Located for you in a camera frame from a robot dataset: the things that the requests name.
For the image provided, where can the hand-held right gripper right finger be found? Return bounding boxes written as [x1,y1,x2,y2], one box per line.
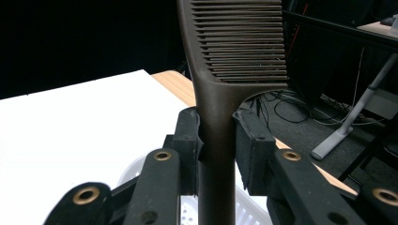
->
[232,107,278,197]

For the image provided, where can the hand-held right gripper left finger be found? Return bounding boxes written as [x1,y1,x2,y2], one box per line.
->
[162,106,206,197]

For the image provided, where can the dark brown comb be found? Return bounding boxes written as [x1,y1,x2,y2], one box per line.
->
[176,0,289,225]

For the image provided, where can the white plastic basket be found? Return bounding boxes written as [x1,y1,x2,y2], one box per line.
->
[117,153,274,225]

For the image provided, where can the grey metal stand leg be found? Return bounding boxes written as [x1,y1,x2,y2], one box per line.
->
[311,17,398,161]

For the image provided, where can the black floor cables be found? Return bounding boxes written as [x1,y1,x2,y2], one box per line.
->
[243,89,387,127]

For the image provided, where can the black horizontal frame bar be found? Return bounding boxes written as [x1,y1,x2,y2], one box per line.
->
[283,10,398,53]

